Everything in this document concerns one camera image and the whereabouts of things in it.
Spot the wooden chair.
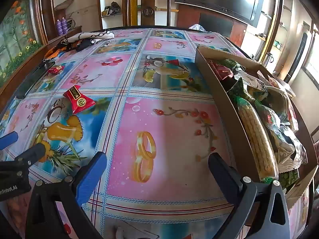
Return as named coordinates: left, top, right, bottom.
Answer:
left=120, top=0, right=176, bottom=28

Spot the dark red snack packet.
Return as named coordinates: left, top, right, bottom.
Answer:
left=208, top=60, right=235, bottom=80

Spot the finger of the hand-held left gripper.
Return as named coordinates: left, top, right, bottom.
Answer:
left=15, top=143, right=46, bottom=167
left=0, top=131, right=19, bottom=151

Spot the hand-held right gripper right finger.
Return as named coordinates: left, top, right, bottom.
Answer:
left=208, top=153, right=291, bottom=239

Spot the wooden driftwood ornament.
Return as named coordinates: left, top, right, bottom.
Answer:
left=54, top=0, right=75, bottom=11

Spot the small red candy packet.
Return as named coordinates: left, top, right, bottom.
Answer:
left=47, top=65, right=66, bottom=75

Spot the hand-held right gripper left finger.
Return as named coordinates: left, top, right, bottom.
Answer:
left=25, top=151, right=107, bottom=239

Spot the wooden side cabinet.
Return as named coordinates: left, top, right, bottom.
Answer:
left=48, top=25, right=83, bottom=43

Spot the brown cardboard box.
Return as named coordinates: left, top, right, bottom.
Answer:
left=194, top=45, right=319, bottom=212

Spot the clear cracker packet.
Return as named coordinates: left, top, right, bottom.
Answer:
left=235, top=97, right=280, bottom=183

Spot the patterned orange black scarf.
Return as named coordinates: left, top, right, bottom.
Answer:
left=43, top=30, right=116, bottom=60

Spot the dark bag on shelf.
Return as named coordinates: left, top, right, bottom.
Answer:
left=103, top=2, right=122, bottom=15

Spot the black smartphone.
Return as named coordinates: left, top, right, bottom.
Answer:
left=15, top=61, right=55, bottom=99

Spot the pile of mixed snack packets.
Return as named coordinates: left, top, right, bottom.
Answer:
left=219, top=58, right=308, bottom=190

